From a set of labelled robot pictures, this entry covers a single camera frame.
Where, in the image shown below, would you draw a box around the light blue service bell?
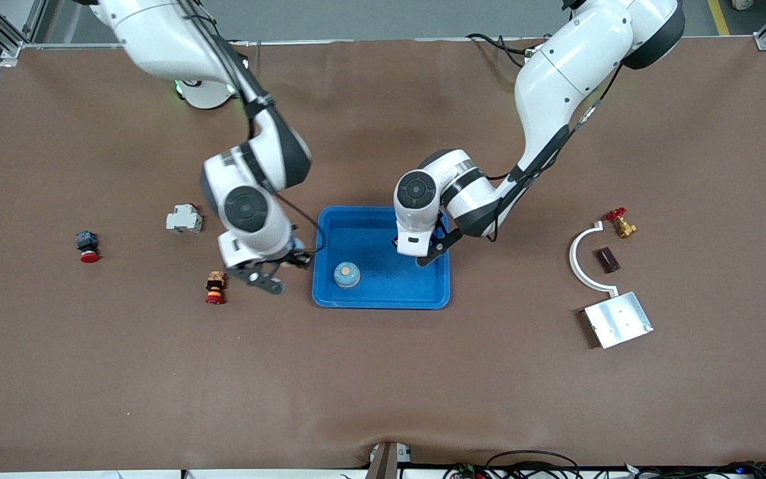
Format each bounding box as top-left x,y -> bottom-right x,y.
333,261 -> 361,289

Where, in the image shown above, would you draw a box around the dark brown small block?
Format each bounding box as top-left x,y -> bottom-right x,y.
594,247 -> 622,274

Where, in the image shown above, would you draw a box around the blue plastic tray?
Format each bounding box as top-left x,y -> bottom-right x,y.
311,205 -> 451,310

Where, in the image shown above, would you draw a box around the white circuit breaker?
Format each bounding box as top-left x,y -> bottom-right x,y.
166,203 -> 203,234

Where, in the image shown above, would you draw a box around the brown table cover mat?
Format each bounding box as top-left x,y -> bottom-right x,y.
0,37 -> 766,474

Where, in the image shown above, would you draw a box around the red mushroom push button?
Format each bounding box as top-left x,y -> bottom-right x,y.
76,230 -> 100,264

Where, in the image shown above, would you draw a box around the brass valve red handwheel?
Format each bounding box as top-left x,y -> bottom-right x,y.
606,207 -> 638,239

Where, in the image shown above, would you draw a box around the silver metal plate box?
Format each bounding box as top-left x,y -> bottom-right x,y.
582,291 -> 654,349

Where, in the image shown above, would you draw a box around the orange red button switch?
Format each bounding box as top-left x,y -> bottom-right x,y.
205,270 -> 227,305

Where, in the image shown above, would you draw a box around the white semicircular bracket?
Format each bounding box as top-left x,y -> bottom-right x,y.
569,221 -> 620,298

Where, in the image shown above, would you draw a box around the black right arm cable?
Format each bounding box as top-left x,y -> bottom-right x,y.
177,0 -> 324,257

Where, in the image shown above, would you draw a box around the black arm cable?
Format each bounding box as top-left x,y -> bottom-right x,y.
177,0 -> 324,257
486,60 -> 626,243

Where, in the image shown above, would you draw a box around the black base power cables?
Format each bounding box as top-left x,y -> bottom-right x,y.
466,32 -> 547,67

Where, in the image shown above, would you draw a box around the brown grey camera mount bracket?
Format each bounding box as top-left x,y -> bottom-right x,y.
366,441 -> 414,479

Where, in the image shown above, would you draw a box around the tangled black cables with connectors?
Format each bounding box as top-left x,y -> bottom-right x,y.
443,450 -> 583,479

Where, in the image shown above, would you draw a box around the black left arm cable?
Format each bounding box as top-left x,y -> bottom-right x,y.
486,60 -> 626,243

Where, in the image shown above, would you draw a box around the black cable bundle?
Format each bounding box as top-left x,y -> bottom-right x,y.
622,460 -> 766,479

